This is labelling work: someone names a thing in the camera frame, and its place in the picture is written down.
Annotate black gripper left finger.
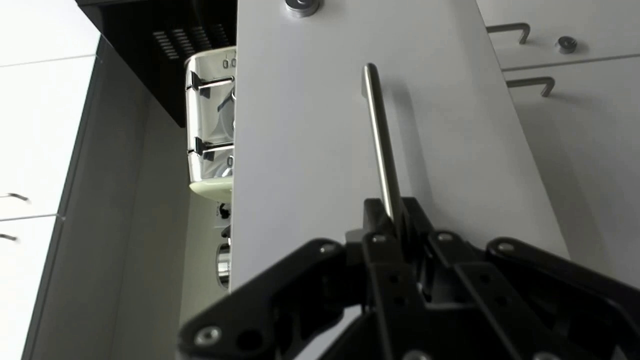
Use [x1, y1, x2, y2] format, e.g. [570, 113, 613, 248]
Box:
[178, 238, 366, 360]

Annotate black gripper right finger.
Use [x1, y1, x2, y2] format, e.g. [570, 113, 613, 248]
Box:
[428, 231, 640, 360]

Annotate white drawer with steel handle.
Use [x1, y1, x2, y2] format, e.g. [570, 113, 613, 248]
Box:
[225, 0, 571, 289]

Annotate white drawer left of sink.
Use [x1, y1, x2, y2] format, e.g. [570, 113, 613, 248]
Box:
[477, 0, 640, 280]

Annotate cream toaster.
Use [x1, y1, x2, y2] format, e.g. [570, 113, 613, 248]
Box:
[179, 46, 235, 320]

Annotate white upper cabinets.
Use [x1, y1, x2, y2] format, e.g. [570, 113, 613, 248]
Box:
[0, 0, 100, 360]

